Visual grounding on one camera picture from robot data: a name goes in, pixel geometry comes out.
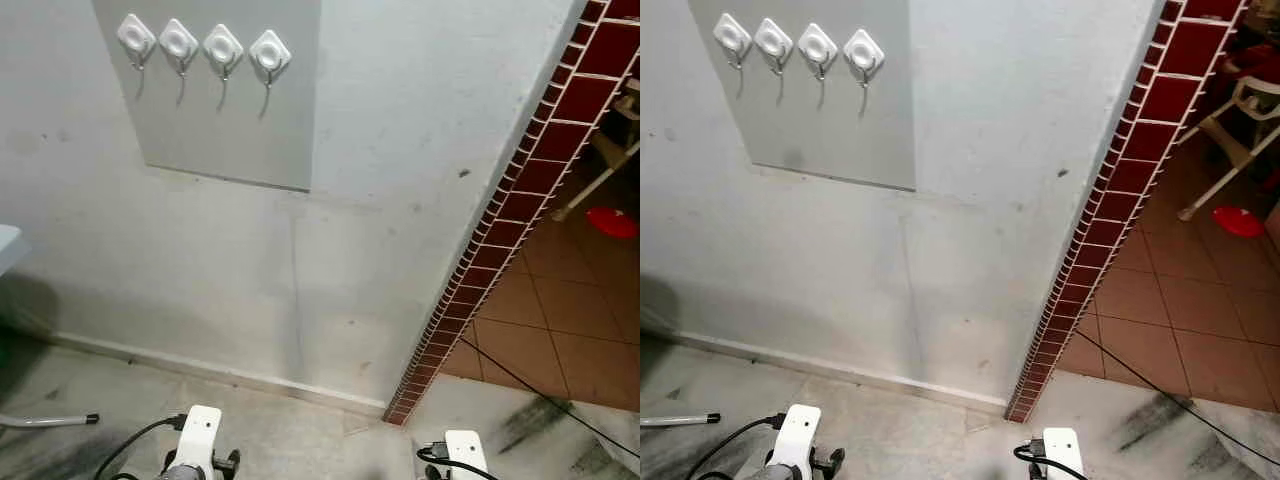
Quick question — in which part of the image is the white table leg black foot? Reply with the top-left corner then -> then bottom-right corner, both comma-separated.
640,411 -> 724,428
0,411 -> 101,430

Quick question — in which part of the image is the white table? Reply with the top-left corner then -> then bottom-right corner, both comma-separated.
0,224 -> 31,278

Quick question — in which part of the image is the red plastic plate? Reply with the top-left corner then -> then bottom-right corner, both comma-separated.
586,206 -> 640,240
1211,206 -> 1267,239

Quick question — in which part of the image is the white plastic chair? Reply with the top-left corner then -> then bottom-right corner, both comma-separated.
553,78 -> 641,222
1178,74 -> 1280,222

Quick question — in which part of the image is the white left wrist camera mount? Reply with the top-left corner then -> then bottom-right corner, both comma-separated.
168,404 -> 224,480
772,403 -> 824,475

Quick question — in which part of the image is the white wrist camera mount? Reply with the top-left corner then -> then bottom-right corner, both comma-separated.
1039,427 -> 1087,480
168,404 -> 224,480
442,429 -> 492,480
772,403 -> 824,475

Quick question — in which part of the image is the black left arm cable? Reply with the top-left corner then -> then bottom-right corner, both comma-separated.
684,412 -> 788,480
94,413 -> 188,480

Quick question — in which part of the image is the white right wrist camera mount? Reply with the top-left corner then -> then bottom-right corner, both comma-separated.
1039,427 -> 1087,480
442,429 -> 492,480

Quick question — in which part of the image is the thin black floor cable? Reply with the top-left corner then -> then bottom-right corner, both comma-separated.
458,337 -> 641,459
1074,329 -> 1280,467

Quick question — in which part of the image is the grey wall panel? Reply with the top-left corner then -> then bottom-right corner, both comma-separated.
687,0 -> 916,192
92,0 -> 323,193

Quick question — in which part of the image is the white adhesive wall hook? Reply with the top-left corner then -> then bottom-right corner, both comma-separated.
843,28 -> 886,90
797,22 -> 840,82
202,23 -> 245,82
753,17 -> 795,77
116,13 -> 158,72
158,18 -> 201,78
248,29 -> 293,90
712,12 -> 753,71

